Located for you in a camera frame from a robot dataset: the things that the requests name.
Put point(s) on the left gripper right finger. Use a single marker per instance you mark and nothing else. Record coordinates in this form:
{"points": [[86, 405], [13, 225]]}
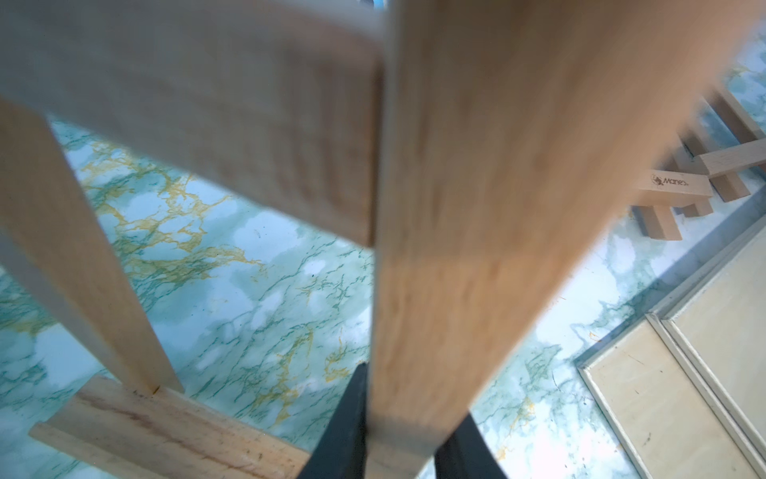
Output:
{"points": [[465, 455]]}

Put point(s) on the wooden easel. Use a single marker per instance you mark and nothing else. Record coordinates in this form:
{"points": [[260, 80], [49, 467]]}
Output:
{"points": [[721, 166], [668, 187], [479, 147]]}

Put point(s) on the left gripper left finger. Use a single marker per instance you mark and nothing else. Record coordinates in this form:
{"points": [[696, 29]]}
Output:
{"points": [[341, 451]]}

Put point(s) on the plywood board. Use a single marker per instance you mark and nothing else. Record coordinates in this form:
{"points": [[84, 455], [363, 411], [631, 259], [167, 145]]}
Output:
{"points": [[666, 419], [715, 321]]}

